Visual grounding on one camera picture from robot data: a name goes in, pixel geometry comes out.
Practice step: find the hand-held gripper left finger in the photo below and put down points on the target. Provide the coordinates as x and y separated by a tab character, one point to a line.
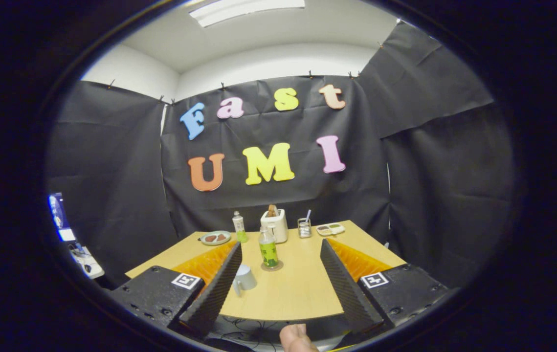
214	293

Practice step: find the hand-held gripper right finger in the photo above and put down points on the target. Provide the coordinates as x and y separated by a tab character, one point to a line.
346	293

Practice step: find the white cup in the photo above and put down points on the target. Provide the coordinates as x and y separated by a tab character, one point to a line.
245	279

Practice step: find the green label juice bottle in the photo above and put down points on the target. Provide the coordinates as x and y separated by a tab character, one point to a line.
268	254

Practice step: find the round brown coaster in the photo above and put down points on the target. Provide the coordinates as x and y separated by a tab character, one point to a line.
279	266

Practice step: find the slim white green bottle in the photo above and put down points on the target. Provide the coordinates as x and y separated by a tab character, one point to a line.
240	230

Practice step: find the wooden table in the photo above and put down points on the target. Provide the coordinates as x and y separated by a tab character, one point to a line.
298	288

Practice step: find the pale green plate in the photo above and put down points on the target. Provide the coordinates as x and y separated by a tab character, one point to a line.
215	243

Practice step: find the white divided food tray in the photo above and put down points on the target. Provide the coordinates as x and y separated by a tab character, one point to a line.
330	230

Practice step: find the white toaster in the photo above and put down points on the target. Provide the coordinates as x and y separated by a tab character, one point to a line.
276	229

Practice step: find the brown bread slice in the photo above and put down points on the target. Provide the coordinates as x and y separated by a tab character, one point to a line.
272	211

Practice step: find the white power strip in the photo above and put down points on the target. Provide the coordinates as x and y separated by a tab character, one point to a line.
87	264

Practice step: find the black backdrop cloth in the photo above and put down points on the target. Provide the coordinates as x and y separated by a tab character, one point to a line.
112	186

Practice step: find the computer monitor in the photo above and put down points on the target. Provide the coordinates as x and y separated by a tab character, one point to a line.
59	215

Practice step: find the ceiling light panel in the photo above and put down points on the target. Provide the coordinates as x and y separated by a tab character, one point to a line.
244	10

